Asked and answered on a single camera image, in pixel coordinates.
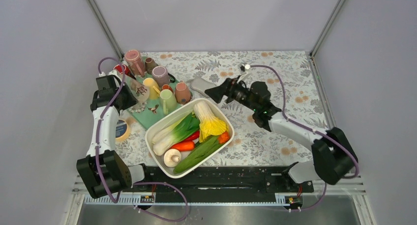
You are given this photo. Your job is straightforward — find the napa cabbage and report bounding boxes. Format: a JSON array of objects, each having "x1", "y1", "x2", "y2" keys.
[{"x1": 193, "y1": 101, "x2": 228, "y2": 142}]

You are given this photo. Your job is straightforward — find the cream floral mug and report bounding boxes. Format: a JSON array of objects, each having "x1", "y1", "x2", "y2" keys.
[{"x1": 126, "y1": 78, "x2": 150, "y2": 106}]

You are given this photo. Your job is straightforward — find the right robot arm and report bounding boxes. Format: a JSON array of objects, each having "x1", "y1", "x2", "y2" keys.
[{"x1": 205, "y1": 78, "x2": 357, "y2": 192}]

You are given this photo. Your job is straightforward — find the pink tall cup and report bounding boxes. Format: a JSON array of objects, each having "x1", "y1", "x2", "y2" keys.
[{"x1": 124, "y1": 50, "x2": 146, "y2": 77}]

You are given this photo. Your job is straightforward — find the green floral tray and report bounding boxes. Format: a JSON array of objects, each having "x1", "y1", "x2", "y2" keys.
[{"x1": 125, "y1": 74, "x2": 183, "y2": 130}]

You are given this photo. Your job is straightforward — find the purple cable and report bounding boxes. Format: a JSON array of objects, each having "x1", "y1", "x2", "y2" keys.
[
  {"x1": 242, "y1": 64, "x2": 359, "y2": 213},
  {"x1": 94, "y1": 56, "x2": 190, "y2": 223}
]

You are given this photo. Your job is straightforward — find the light green mug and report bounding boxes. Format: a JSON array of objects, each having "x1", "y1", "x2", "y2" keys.
[{"x1": 159, "y1": 89, "x2": 177, "y2": 115}]

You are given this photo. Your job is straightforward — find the white mushroom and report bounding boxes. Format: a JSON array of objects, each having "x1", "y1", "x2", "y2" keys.
[{"x1": 164, "y1": 149, "x2": 181, "y2": 168}]

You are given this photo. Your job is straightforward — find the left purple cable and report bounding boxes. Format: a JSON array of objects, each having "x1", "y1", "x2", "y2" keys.
[{"x1": 94, "y1": 56, "x2": 190, "y2": 223}]

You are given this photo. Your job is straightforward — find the yellow tape roll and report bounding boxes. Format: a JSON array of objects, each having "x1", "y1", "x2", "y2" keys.
[{"x1": 115, "y1": 119, "x2": 131, "y2": 142}]

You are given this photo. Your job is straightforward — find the small orange mug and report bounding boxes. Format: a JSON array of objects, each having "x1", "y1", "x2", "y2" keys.
[{"x1": 161, "y1": 84, "x2": 174, "y2": 93}]

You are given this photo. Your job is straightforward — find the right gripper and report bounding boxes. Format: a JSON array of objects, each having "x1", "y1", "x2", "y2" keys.
[{"x1": 205, "y1": 75, "x2": 259, "y2": 112}]

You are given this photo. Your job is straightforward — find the terracotta pink mug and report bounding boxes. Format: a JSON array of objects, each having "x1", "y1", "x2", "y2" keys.
[{"x1": 175, "y1": 82, "x2": 192, "y2": 105}]

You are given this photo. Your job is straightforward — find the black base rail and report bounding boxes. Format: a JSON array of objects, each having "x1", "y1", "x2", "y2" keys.
[{"x1": 144, "y1": 166, "x2": 314, "y2": 194}]

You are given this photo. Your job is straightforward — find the red chili pepper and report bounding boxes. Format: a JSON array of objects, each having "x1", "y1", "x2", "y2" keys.
[{"x1": 183, "y1": 130, "x2": 200, "y2": 141}]

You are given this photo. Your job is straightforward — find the purple mug black handle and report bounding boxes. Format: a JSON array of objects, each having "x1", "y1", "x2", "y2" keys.
[{"x1": 151, "y1": 66, "x2": 176, "y2": 87}]

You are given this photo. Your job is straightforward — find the orange carrot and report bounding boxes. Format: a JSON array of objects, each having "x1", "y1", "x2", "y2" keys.
[{"x1": 171, "y1": 141, "x2": 195, "y2": 152}]

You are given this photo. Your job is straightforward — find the red mug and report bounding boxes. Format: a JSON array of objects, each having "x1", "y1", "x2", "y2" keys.
[{"x1": 113, "y1": 64, "x2": 131, "y2": 77}]

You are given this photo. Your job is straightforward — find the yellow mug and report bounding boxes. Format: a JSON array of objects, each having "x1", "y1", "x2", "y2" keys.
[{"x1": 143, "y1": 78, "x2": 161, "y2": 100}]

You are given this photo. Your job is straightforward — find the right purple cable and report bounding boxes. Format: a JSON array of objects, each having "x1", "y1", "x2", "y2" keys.
[{"x1": 242, "y1": 64, "x2": 359, "y2": 213}]

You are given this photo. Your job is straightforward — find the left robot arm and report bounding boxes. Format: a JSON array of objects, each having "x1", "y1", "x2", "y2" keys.
[{"x1": 76, "y1": 74, "x2": 153, "y2": 202}]

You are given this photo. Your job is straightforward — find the brown small cup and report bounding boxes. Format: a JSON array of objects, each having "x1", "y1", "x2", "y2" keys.
[{"x1": 145, "y1": 57, "x2": 158, "y2": 75}]

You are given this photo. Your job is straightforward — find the white rectangular basin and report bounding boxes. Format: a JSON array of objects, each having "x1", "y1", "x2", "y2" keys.
[{"x1": 145, "y1": 98, "x2": 235, "y2": 179}]

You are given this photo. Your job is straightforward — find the grey sponge pad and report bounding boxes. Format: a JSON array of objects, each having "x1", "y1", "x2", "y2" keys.
[{"x1": 190, "y1": 77, "x2": 216, "y2": 97}]

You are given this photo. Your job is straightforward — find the bok choy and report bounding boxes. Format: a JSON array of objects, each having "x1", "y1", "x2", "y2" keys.
[{"x1": 151, "y1": 113, "x2": 200, "y2": 156}]

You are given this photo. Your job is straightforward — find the green cucumber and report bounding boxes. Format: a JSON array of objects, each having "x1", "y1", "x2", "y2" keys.
[{"x1": 173, "y1": 136, "x2": 223, "y2": 173}]

